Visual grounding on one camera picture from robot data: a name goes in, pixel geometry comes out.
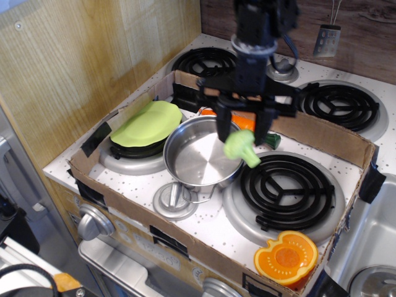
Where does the back left black burner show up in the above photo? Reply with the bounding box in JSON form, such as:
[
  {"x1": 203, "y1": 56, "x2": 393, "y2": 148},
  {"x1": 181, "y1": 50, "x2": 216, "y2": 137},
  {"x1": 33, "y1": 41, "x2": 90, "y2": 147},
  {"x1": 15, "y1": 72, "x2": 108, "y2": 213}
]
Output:
[{"x1": 165, "y1": 47, "x2": 236, "y2": 77}]

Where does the silver oven door handle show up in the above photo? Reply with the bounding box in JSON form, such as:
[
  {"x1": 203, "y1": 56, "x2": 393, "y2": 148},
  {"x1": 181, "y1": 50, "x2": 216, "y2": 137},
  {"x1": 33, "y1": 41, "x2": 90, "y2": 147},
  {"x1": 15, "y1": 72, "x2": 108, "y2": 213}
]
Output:
[{"x1": 77, "y1": 238, "x2": 205, "y2": 297}]

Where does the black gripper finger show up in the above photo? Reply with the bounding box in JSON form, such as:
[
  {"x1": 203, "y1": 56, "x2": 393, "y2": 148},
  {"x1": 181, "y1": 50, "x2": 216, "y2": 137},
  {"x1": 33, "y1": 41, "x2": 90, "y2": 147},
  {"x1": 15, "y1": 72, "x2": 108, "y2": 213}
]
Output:
[
  {"x1": 216, "y1": 99, "x2": 231, "y2": 142},
  {"x1": 254, "y1": 108, "x2": 278, "y2": 146}
]

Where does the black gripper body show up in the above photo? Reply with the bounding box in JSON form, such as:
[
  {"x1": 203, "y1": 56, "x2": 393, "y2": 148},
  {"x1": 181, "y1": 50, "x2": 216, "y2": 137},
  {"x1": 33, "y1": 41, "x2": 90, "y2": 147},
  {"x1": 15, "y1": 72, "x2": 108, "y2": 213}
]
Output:
[{"x1": 196, "y1": 51, "x2": 300, "y2": 117}]

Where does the black cable bottom left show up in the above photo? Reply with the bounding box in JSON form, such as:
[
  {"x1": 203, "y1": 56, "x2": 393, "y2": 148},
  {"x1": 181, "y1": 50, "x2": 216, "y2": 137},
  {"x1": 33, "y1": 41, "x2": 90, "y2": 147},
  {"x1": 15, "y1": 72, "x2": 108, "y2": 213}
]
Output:
[{"x1": 0, "y1": 263, "x2": 59, "y2": 297}]

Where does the black burner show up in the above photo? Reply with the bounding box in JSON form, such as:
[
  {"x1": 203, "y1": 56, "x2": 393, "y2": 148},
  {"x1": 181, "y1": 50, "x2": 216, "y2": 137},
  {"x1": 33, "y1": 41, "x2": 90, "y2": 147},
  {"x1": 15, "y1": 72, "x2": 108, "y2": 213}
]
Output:
[
  {"x1": 223, "y1": 152, "x2": 346, "y2": 246},
  {"x1": 100, "y1": 115, "x2": 186, "y2": 176},
  {"x1": 165, "y1": 47, "x2": 236, "y2": 77},
  {"x1": 299, "y1": 80, "x2": 389, "y2": 142}
]

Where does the front right black burner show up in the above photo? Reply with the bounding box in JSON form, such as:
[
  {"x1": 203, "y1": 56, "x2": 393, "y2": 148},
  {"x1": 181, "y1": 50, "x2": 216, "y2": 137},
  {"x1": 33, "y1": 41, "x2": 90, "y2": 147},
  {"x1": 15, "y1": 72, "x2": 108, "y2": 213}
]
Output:
[{"x1": 223, "y1": 152, "x2": 346, "y2": 246}]

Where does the back right black burner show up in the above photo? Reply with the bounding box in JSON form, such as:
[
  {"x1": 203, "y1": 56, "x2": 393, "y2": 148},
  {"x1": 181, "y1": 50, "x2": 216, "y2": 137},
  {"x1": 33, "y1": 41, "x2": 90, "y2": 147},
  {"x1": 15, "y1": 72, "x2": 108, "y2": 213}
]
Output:
[{"x1": 299, "y1": 80, "x2": 389, "y2": 142}]

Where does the silver steel pan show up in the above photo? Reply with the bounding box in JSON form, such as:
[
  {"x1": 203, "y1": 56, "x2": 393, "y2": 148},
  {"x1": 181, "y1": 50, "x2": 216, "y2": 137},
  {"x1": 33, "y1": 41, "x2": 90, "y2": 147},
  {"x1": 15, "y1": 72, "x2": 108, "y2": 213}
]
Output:
[{"x1": 163, "y1": 115, "x2": 244, "y2": 204}]

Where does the silver centre stove knob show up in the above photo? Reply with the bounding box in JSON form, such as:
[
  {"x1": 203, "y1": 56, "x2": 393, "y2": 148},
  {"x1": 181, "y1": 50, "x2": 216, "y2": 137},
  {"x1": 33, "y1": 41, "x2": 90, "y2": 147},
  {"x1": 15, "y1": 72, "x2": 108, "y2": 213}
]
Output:
[{"x1": 152, "y1": 183, "x2": 198, "y2": 222}]

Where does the brown cardboard fence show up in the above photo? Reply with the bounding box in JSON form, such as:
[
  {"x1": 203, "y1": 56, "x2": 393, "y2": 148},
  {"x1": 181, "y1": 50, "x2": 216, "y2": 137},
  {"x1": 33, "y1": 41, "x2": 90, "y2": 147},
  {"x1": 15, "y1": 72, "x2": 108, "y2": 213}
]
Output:
[{"x1": 69, "y1": 71, "x2": 394, "y2": 296}]

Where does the silver sink basin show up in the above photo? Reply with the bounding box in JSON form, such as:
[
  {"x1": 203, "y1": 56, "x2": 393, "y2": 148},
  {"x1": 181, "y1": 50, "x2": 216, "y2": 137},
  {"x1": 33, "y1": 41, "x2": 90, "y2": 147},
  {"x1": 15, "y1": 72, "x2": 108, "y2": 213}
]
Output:
[{"x1": 323, "y1": 174, "x2": 395, "y2": 296}]

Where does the green toy broccoli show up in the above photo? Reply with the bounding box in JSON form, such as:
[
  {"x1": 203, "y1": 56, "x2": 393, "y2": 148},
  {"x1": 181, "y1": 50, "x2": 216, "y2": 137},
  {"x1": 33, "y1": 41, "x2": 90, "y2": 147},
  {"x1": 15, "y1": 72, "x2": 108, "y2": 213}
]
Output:
[{"x1": 223, "y1": 129, "x2": 260, "y2": 168}]

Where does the silver stove knob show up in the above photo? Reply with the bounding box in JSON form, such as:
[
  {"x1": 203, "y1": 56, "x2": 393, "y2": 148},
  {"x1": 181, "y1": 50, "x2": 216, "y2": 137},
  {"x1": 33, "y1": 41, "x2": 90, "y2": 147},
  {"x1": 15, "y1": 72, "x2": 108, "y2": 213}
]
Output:
[
  {"x1": 267, "y1": 58, "x2": 299, "y2": 84},
  {"x1": 152, "y1": 183, "x2": 198, "y2": 222}
]

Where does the silver bottom oven knob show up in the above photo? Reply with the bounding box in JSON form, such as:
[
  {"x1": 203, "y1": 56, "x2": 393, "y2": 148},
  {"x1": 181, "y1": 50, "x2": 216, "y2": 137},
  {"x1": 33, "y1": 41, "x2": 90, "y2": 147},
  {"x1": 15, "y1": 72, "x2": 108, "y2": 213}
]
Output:
[{"x1": 202, "y1": 278, "x2": 241, "y2": 297}]

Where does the orange toy pepper half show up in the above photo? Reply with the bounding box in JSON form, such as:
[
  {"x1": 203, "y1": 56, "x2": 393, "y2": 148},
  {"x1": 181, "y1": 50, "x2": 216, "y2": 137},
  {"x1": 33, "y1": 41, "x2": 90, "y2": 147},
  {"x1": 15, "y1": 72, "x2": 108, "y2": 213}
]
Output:
[{"x1": 254, "y1": 231, "x2": 319, "y2": 286}]

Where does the hanging metal spatula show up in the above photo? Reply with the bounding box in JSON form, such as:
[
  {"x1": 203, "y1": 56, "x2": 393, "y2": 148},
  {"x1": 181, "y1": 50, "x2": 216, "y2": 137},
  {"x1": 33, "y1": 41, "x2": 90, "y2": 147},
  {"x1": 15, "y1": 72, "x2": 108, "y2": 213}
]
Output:
[{"x1": 313, "y1": 1, "x2": 342, "y2": 58}]

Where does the silver oven knob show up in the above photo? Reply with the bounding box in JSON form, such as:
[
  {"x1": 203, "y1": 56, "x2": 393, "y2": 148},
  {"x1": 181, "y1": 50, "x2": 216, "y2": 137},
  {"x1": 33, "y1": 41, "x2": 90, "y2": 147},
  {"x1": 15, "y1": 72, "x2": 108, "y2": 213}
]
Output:
[
  {"x1": 202, "y1": 278, "x2": 241, "y2": 297},
  {"x1": 77, "y1": 204, "x2": 115, "y2": 241}
]

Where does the orange toy carrot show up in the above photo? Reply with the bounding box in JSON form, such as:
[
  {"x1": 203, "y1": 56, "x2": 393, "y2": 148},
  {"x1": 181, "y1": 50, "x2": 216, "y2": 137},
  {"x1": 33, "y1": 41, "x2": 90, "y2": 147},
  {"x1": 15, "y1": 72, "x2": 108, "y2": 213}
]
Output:
[{"x1": 198, "y1": 107, "x2": 282, "y2": 150}]

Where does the silver back stove knob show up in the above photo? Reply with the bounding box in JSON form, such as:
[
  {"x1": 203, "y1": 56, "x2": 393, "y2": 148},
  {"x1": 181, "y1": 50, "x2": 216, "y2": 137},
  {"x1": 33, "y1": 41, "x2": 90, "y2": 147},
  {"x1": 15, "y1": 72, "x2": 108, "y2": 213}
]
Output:
[{"x1": 267, "y1": 58, "x2": 299, "y2": 84}]

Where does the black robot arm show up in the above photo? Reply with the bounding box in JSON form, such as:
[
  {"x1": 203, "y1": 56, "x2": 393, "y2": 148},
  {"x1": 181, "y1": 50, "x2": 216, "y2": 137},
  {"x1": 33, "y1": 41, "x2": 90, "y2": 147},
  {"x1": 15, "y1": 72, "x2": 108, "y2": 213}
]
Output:
[{"x1": 197, "y1": 1, "x2": 301, "y2": 145}]

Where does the green plate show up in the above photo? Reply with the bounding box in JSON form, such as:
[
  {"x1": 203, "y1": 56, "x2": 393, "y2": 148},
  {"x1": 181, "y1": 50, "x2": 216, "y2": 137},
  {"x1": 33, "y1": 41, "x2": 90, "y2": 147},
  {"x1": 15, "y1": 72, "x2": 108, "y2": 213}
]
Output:
[{"x1": 110, "y1": 101, "x2": 183, "y2": 148}]

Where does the silver left oven knob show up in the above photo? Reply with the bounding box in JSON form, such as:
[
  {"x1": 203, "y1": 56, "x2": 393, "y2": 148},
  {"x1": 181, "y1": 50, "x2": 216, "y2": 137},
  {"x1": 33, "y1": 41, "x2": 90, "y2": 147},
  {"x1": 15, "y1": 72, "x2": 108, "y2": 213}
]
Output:
[{"x1": 77, "y1": 204, "x2": 115, "y2": 241}]

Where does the front left black burner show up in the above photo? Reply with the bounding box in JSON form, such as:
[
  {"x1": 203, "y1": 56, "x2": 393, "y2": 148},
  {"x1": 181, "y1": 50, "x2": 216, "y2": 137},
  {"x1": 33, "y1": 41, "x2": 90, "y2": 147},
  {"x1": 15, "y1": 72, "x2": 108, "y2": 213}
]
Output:
[{"x1": 100, "y1": 115, "x2": 186, "y2": 176}]

